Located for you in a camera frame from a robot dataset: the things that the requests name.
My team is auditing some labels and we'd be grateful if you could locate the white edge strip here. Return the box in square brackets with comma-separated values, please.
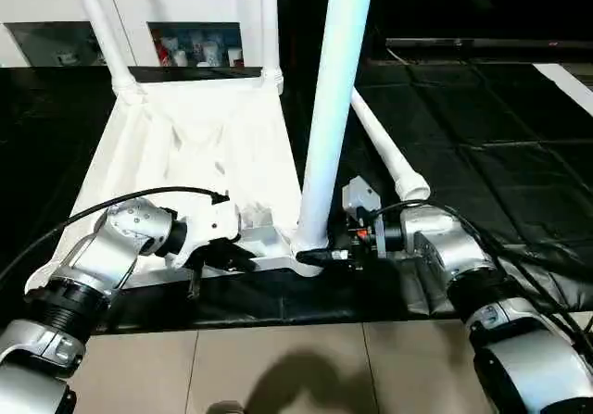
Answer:
[532, 62, 593, 115]

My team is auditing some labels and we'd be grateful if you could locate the grey left robot foot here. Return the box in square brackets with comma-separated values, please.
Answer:
[208, 399, 245, 414]

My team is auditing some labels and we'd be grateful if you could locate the black work mat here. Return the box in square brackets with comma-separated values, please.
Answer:
[0, 57, 593, 331]

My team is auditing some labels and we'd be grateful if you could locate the red bottle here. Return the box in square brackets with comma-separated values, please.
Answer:
[155, 33, 173, 68]

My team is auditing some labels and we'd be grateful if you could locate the white plastic table leg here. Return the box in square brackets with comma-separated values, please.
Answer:
[71, 0, 145, 103]
[348, 86, 434, 205]
[290, 0, 379, 260]
[259, 0, 286, 94]

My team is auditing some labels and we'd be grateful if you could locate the white glass-door cabinet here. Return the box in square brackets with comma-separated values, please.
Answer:
[0, 0, 266, 69]

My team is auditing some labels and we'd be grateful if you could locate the white plastic table top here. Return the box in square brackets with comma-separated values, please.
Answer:
[22, 71, 326, 295]

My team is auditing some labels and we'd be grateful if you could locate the black metal rail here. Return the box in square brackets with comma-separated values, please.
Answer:
[384, 35, 593, 59]

